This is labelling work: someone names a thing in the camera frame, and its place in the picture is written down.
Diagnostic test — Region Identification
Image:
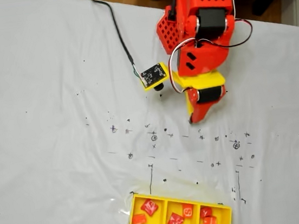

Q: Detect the black USB cable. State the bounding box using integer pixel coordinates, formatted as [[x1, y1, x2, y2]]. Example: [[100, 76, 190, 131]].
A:
[[85, 0, 146, 89]]

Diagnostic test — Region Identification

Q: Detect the white red servo wire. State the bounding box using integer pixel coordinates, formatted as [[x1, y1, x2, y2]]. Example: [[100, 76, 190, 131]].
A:
[[165, 36, 213, 95], [196, 0, 256, 52]]

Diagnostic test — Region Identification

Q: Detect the red candy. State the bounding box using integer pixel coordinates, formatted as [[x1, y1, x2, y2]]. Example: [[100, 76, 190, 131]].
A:
[[199, 205, 213, 218], [140, 197, 160, 217], [200, 215, 219, 224]]

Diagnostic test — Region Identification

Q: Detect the camera board on yellow mount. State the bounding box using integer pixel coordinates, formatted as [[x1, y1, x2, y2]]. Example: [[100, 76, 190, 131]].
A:
[[138, 61, 172, 94]]

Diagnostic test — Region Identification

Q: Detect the white plastic table cover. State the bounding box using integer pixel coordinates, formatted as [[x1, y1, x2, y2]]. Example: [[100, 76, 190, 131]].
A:
[[0, 0, 299, 224]]

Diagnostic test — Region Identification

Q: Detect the orange candy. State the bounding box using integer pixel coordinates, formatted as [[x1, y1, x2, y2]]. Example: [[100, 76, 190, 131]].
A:
[[181, 202, 195, 219], [165, 210, 186, 224], [131, 213, 148, 224]]

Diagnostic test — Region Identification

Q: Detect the black table clamp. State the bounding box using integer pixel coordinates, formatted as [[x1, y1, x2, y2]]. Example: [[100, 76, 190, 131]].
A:
[[165, 0, 181, 23]]

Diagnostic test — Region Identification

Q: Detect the yellow three-compartment box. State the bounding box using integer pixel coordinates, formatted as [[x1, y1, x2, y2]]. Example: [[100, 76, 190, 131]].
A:
[[124, 182, 234, 224]]

